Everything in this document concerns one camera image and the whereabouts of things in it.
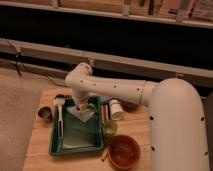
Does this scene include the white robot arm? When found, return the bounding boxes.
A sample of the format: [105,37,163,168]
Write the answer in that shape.
[65,63,210,171]

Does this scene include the green plastic tray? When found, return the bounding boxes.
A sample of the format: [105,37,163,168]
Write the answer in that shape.
[49,96,104,156]

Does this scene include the dark red dried item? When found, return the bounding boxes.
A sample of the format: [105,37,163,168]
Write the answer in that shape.
[55,94,71,99]

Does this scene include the white folded paper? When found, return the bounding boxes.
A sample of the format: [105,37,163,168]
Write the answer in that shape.
[67,106,95,122]

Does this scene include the striped cloth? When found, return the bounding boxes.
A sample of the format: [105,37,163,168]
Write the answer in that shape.
[100,96,112,122]

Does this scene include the small metal cup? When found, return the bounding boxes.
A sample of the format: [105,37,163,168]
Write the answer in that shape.
[38,106,53,122]

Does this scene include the small green cup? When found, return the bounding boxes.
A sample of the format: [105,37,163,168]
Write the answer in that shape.
[104,120,117,135]

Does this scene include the dark brown bowl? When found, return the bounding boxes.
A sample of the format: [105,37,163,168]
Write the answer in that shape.
[121,102,137,112]

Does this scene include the yellow pencil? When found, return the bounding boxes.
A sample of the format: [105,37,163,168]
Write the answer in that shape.
[101,147,108,162]

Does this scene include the orange clay bowl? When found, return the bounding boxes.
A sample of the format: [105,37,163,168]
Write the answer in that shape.
[108,135,140,170]

